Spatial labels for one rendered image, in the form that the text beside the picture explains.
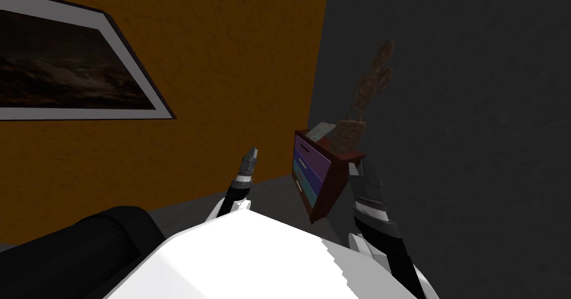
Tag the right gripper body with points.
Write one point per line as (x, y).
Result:
(367, 191)

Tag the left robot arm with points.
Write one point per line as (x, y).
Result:
(67, 254)

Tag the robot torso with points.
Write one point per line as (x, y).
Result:
(250, 263)

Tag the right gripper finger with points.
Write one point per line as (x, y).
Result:
(369, 168)
(353, 169)

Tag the dark framed landscape picture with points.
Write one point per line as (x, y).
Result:
(67, 67)

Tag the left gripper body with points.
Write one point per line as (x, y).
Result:
(249, 164)

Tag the red-brown dresser with coloured drawers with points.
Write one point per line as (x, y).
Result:
(323, 174)

